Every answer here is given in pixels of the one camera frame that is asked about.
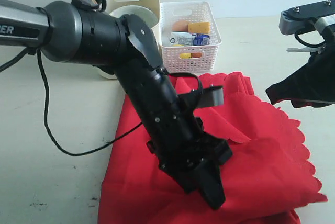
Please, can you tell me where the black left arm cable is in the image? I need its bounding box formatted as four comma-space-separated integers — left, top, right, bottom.
0, 0, 204, 156

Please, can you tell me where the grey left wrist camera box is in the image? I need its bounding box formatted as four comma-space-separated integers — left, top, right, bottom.
196, 85, 224, 108

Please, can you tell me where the white perforated plastic basket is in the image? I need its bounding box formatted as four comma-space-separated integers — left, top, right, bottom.
159, 1, 222, 73

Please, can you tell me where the small milk carton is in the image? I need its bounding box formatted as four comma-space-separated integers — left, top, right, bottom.
169, 31, 210, 46

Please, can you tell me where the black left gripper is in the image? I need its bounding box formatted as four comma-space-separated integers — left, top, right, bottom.
136, 104, 232, 210

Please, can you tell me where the yellow cheese wedge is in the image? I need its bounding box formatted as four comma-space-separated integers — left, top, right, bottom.
188, 21, 211, 35

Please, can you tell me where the yellow lemon with sticker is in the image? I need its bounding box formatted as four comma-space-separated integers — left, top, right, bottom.
172, 44, 192, 59

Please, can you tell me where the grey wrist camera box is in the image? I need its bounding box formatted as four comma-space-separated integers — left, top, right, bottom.
196, 85, 224, 108
279, 0, 334, 36

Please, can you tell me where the red scalloped table cloth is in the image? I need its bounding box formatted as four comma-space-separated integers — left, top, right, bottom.
98, 72, 327, 223

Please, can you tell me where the brown egg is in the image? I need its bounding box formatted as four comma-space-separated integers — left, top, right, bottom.
171, 20, 189, 32

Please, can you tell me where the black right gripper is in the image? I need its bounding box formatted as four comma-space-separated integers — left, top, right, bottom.
265, 25, 334, 108

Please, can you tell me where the orange fried nugget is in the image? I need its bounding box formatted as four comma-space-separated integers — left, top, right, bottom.
191, 52, 202, 58

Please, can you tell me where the pale green ceramic bowl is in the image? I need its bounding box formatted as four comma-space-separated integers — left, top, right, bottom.
109, 5, 159, 29

